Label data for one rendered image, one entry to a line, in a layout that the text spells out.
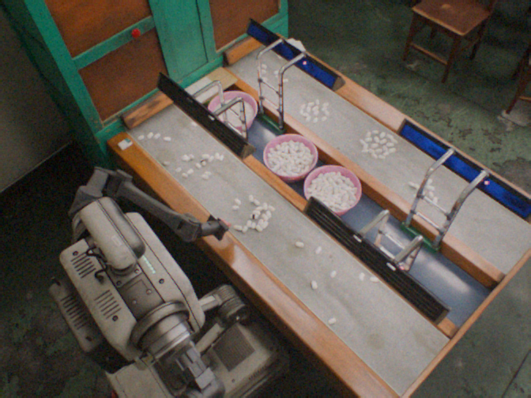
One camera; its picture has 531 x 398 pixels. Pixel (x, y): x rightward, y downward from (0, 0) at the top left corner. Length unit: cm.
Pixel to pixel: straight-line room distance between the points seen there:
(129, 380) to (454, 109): 284
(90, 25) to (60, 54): 18
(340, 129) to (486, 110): 163
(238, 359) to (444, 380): 113
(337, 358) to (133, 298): 90
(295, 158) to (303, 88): 49
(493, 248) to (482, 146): 147
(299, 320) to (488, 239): 91
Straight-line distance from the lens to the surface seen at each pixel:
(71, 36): 223
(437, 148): 203
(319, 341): 190
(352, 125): 251
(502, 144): 368
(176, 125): 257
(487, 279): 218
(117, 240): 114
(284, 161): 234
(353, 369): 189
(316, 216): 178
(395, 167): 237
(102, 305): 130
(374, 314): 199
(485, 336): 291
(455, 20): 379
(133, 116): 253
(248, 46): 282
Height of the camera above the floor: 259
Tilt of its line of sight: 57 degrees down
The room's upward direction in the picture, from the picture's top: 5 degrees counter-clockwise
